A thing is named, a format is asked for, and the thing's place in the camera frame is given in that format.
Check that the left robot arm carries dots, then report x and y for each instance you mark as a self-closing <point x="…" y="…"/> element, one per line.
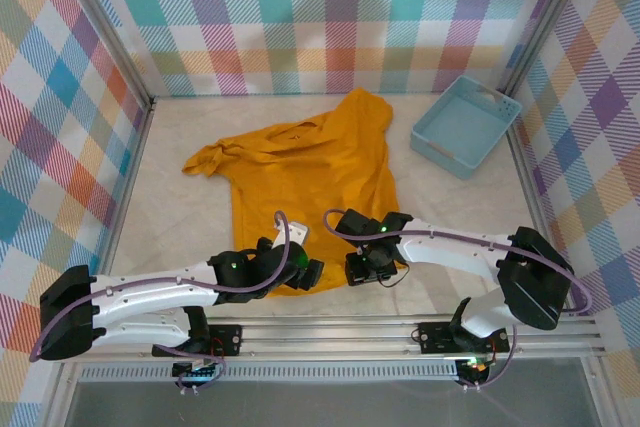
<point x="150" y="297"/>

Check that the yellow printed t-shirt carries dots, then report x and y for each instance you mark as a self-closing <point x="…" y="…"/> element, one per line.
<point x="310" y="172"/>

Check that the green controller circuit board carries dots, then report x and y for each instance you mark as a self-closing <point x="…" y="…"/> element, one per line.
<point x="472" y="367"/>
<point x="200" y="373"/>

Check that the light blue plastic basket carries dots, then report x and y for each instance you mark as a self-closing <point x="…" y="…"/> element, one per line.
<point x="460" y="127"/>

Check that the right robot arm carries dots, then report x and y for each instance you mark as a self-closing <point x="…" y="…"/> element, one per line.
<point x="450" y="254"/>

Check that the aluminium table side rail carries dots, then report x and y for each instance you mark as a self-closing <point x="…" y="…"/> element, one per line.
<point x="142" y="132"/>
<point x="533" y="197"/>

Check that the aluminium mounting rail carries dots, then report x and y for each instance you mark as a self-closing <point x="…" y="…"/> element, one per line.
<point x="325" y="337"/>

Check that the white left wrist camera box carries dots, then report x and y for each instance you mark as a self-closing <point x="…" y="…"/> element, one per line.
<point x="297" y="233"/>

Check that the aluminium frame post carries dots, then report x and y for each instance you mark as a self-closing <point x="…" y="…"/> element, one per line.
<point x="544" y="22"/>
<point x="109" y="29"/>

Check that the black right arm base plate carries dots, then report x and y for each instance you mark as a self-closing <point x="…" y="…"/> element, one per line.
<point x="435" y="339"/>

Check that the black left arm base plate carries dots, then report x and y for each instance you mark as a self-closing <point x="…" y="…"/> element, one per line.
<point x="230" y="337"/>

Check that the aluminium frame leg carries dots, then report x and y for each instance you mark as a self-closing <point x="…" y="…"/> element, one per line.
<point x="60" y="397"/>
<point x="602" y="397"/>

